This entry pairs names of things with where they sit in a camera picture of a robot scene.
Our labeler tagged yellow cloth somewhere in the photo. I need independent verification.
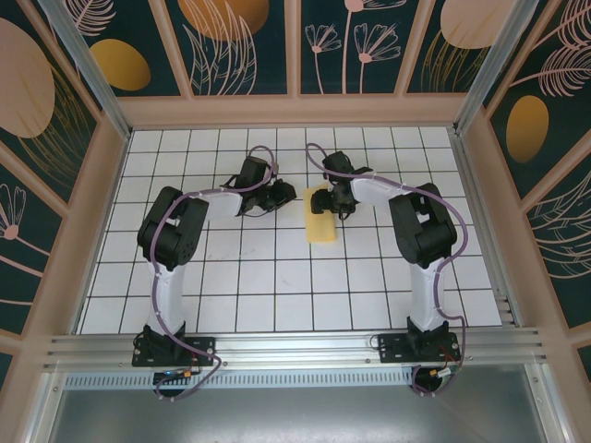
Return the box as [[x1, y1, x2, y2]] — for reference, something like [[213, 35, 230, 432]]
[[304, 182, 339, 245]]

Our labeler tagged grey metal sheet panel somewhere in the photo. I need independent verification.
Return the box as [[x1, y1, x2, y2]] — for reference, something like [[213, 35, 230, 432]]
[[41, 368, 555, 443]]

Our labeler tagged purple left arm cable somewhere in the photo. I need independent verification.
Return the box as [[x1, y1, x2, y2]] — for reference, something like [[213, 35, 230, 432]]
[[148, 145, 279, 402]]

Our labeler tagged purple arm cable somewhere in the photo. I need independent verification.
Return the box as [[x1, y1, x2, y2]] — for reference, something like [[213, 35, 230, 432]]
[[305, 142, 468, 399], [148, 145, 279, 402]]

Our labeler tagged aluminium side rail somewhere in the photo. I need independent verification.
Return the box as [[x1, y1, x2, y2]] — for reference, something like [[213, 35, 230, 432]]
[[450, 128, 523, 327]]

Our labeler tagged long aluminium mounting rail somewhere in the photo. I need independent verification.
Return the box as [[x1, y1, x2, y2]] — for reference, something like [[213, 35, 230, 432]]
[[43, 326, 553, 370]]

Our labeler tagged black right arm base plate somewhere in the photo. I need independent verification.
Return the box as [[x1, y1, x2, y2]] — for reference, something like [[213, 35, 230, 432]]
[[377, 332, 461, 365]]

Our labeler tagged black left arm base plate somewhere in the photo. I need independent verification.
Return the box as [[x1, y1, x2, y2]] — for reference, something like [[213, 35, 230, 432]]
[[131, 335, 218, 368]]

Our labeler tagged slotted grey cable tray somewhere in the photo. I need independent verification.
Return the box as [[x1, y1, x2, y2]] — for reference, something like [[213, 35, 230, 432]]
[[64, 371, 416, 389]]

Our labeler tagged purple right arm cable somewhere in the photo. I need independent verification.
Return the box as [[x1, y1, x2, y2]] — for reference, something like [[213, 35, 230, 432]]
[[305, 142, 468, 399]]

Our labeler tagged aluminium corner post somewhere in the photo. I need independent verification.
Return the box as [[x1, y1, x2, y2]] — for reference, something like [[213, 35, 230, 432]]
[[452, 0, 539, 138], [36, 0, 135, 142]]

